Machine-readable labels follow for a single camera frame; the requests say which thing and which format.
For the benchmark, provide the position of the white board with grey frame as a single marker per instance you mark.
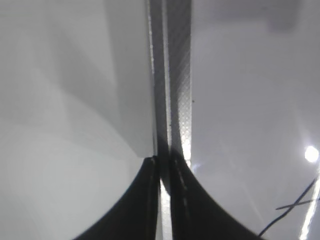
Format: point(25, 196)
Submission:
point(237, 94)

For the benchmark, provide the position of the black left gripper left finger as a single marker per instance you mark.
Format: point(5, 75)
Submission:
point(134, 216)

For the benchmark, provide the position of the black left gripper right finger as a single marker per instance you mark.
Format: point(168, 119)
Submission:
point(194, 214)

